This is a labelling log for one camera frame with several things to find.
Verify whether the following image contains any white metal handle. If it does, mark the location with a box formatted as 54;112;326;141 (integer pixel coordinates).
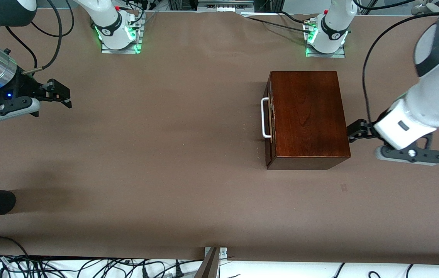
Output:
261;83;276;155

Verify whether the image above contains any dark brown wooden cabinet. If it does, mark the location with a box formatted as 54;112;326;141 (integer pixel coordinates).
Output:
264;71;351;170

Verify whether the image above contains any white plastic object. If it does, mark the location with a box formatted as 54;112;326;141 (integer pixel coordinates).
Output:
412;0;439;16

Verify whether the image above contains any brown table cover sheet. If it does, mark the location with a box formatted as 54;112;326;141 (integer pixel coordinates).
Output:
0;8;439;266

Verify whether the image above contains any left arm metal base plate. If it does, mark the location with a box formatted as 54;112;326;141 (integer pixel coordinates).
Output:
305;44;346;58

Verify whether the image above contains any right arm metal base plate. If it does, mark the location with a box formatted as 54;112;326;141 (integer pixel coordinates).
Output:
101;12;144;54

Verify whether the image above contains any black base power cable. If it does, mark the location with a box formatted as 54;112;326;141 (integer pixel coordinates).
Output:
246;16;312;34

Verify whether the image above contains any silver corner bracket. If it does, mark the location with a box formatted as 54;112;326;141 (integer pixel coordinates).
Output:
204;247;228;258

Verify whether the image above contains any grey metal post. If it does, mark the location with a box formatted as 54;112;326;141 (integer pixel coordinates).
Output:
194;247;220;278

